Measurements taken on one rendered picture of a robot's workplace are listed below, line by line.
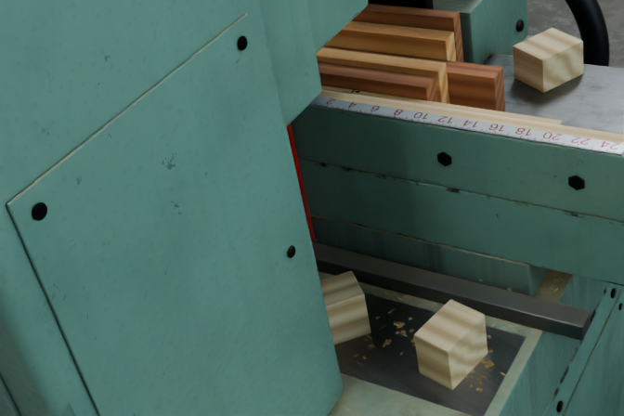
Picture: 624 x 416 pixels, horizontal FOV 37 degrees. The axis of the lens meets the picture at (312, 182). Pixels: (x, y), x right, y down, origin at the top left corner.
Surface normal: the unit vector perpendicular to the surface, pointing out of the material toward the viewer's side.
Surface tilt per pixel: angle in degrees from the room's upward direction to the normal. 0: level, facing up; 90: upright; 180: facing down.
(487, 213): 90
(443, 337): 0
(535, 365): 90
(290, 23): 90
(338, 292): 0
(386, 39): 90
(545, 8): 0
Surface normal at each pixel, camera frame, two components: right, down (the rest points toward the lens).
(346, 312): 0.27, 0.51
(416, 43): -0.51, 0.56
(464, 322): -0.17, -0.81
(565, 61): 0.50, 0.42
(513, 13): 0.84, 0.18
